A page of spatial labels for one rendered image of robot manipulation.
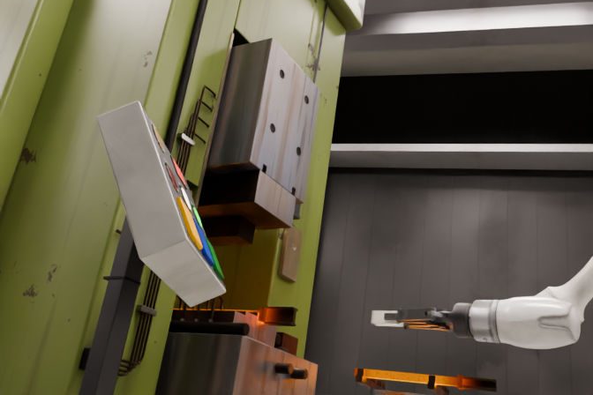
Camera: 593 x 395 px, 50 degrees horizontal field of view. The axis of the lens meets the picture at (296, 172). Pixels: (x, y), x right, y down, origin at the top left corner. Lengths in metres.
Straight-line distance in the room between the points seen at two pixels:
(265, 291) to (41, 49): 0.97
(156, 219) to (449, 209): 4.09
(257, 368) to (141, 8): 1.00
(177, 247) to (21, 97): 1.02
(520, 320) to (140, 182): 0.81
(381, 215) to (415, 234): 0.30
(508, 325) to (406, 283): 3.44
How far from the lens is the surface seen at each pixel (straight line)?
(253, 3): 2.12
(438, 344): 4.72
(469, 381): 1.96
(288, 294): 2.10
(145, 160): 1.09
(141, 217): 1.05
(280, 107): 1.86
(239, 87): 1.86
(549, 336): 1.42
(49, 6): 2.09
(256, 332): 1.70
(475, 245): 4.90
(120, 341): 1.20
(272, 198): 1.77
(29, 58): 1.99
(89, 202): 1.60
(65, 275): 1.56
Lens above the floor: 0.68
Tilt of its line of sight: 24 degrees up
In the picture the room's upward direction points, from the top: 9 degrees clockwise
